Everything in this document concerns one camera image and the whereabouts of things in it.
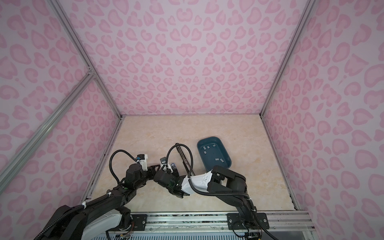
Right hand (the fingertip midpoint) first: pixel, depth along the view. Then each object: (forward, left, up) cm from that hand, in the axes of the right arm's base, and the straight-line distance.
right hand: (164, 169), depth 86 cm
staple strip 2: (+18, -23, -5) cm, 30 cm away
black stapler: (+7, -11, -3) cm, 14 cm away
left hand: (+3, +3, +2) cm, 5 cm away
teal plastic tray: (+14, -29, -5) cm, 32 cm away
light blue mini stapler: (+4, -4, -3) cm, 7 cm away
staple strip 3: (+20, -30, -4) cm, 36 cm away
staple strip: (+10, -32, -5) cm, 34 cm away
